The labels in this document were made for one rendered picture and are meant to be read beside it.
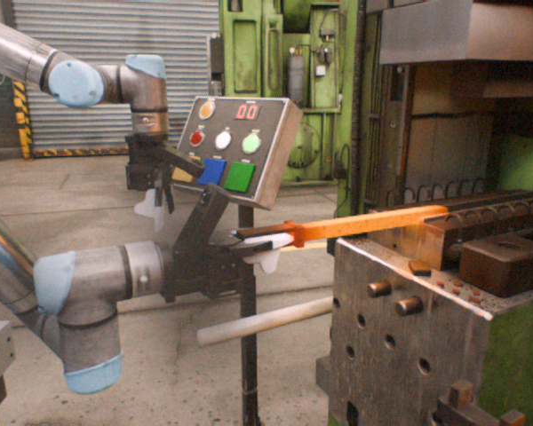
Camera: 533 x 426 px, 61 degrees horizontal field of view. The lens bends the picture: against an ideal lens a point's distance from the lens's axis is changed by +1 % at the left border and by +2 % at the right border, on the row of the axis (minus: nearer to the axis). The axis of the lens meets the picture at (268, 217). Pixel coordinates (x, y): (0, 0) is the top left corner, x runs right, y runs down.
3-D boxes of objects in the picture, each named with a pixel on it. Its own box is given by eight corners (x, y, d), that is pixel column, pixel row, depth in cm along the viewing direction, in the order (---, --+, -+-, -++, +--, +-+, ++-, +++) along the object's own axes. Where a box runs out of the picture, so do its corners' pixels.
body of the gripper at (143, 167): (137, 185, 102) (131, 131, 98) (175, 185, 102) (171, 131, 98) (127, 193, 94) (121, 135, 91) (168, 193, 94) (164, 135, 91)
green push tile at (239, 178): (245, 192, 111) (254, 164, 112) (222, 188, 116) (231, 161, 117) (249, 194, 112) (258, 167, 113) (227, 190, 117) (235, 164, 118)
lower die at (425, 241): (440, 272, 80) (445, 225, 77) (366, 238, 97) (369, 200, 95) (581, 236, 98) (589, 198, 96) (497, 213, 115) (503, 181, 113)
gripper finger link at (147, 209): (134, 233, 93) (138, 193, 96) (163, 233, 93) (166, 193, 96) (130, 229, 90) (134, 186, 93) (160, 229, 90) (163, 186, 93)
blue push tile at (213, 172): (216, 187, 117) (225, 160, 118) (196, 183, 121) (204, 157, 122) (220, 189, 118) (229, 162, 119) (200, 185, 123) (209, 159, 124)
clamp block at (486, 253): (502, 299, 70) (508, 260, 68) (456, 279, 77) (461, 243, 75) (551, 284, 75) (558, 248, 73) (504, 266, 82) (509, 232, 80)
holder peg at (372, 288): (373, 301, 82) (374, 287, 81) (364, 295, 84) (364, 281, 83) (391, 296, 83) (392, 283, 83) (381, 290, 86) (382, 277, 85)
